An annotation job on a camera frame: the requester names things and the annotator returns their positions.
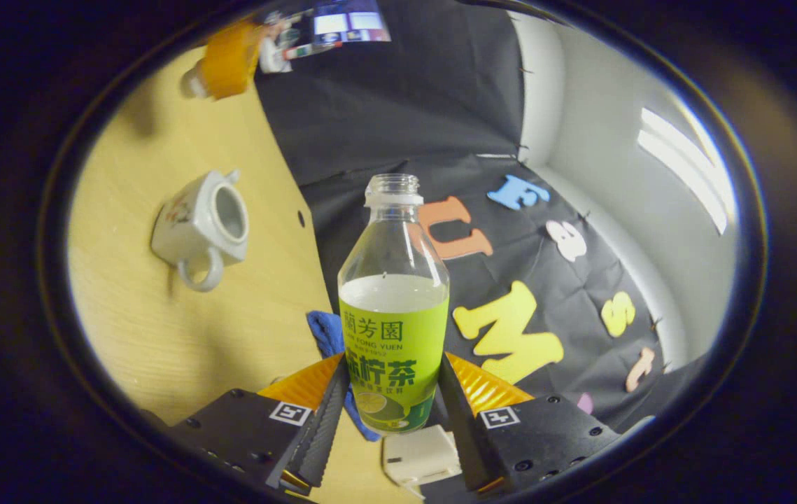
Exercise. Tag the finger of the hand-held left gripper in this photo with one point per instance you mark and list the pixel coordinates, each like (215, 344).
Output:
(234, 59)

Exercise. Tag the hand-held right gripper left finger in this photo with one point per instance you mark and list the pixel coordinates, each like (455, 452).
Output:
(325, 427)

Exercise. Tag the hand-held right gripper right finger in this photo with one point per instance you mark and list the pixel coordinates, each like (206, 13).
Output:
(460, 420)

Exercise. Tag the white teacup lid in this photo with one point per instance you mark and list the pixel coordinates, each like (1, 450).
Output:
(194, 84)

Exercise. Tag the green label water bottle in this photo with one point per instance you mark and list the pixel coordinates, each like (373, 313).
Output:
(392, 350)

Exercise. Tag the white floral teacup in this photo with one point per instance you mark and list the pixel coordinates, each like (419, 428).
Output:
(192, 224)

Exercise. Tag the white toaster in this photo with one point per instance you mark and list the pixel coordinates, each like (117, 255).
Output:
(419, 455)

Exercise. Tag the blue towel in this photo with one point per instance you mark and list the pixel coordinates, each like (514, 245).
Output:
(325, 329)

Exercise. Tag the computer monitor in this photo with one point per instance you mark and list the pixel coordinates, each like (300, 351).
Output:
(349, 22)

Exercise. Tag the black backdrop cloth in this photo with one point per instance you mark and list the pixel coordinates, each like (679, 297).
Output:
(405, 105)

